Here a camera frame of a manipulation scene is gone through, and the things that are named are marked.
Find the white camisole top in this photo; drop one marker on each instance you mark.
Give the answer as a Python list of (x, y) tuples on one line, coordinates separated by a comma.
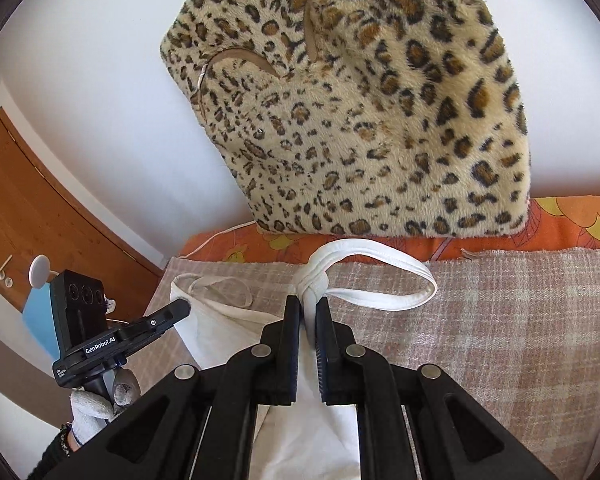
[(210, 330)]

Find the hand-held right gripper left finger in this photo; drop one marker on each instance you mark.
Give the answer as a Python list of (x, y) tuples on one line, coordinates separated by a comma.
[(292, 345)]

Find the leopard print cushion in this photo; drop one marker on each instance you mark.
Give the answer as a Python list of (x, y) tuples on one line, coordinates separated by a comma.
[(370, 110)]

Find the wooden door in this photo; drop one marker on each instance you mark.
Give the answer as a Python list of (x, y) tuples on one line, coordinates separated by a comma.
[(55, 200)]

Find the white clip lamp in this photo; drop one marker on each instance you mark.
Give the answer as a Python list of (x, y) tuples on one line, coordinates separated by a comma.
[(39, 270)]

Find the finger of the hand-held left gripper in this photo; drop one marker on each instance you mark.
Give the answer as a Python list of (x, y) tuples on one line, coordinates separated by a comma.
[(167, 315)]

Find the orange floral bed sheet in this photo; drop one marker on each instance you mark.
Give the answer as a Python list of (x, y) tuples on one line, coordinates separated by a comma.
[(570, 225)]

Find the plaid blanket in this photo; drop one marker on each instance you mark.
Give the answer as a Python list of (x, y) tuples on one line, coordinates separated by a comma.
[(505, 335)]

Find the person's left hand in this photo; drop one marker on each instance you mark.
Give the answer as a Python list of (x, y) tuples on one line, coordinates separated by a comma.
[(92, 407)]

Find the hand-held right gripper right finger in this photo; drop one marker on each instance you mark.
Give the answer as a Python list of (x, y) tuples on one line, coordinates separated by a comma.
[(324, 350)]

